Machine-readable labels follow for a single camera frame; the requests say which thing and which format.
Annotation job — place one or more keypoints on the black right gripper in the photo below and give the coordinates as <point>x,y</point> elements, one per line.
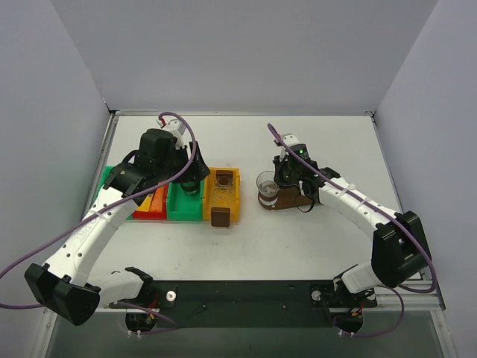
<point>285,174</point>

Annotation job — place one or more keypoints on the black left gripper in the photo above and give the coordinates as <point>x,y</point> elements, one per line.
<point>194,168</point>

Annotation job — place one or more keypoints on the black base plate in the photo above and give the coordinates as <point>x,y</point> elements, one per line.
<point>248,303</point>

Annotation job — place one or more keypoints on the aluminium frame rail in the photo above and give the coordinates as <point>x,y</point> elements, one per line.
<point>386,301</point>

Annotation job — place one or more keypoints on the yellow bin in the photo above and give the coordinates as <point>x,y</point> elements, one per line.
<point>235,200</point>

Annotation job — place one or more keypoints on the green bin with cups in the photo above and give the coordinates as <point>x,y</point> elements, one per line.
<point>181,206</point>

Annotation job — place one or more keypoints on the red bin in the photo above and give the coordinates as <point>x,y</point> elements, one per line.
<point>142,212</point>

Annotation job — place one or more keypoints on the green bin with toothbrushes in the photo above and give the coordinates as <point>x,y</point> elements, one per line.
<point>108,175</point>

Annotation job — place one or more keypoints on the clear glass cup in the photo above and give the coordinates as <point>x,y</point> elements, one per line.
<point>191,188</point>
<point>268,189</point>

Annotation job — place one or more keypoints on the dark wooden oval tray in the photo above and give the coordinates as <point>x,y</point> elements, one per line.
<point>286,199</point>

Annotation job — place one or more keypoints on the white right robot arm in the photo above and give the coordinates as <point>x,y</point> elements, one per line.
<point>399,246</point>

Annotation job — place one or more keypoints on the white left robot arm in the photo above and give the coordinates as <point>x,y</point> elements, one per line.
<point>63,283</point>

